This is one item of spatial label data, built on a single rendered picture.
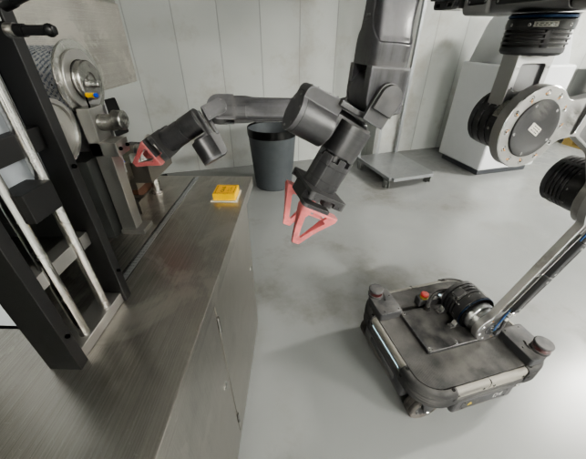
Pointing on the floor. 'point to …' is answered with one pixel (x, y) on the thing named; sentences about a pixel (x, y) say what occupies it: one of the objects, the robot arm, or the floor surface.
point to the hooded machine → (470, 82)
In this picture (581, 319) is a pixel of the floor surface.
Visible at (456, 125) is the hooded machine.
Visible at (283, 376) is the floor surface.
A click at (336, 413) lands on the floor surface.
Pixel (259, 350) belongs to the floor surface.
